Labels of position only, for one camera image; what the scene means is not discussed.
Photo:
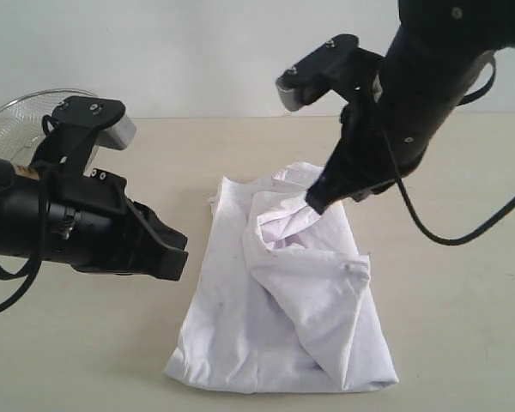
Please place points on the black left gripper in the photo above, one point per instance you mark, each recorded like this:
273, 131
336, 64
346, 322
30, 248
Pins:
137, 243

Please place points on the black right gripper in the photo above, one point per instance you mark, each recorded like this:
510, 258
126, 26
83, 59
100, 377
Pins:
370, 156

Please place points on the white t-shirt red lettering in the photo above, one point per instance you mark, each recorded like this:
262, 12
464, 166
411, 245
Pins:
283, 302

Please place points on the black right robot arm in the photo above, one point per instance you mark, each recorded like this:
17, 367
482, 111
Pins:
397, 102

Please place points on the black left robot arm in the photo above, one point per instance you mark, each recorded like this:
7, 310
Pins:
92, 225

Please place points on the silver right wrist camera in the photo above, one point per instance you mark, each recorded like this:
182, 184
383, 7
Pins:
339, 65

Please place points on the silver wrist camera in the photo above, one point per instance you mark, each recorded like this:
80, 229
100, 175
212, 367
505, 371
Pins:
77, 126
339, 65

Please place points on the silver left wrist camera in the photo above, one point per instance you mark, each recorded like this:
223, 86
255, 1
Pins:
77, 126

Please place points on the metal wire mesh basket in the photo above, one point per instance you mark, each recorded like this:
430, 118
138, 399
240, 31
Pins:
20, 122

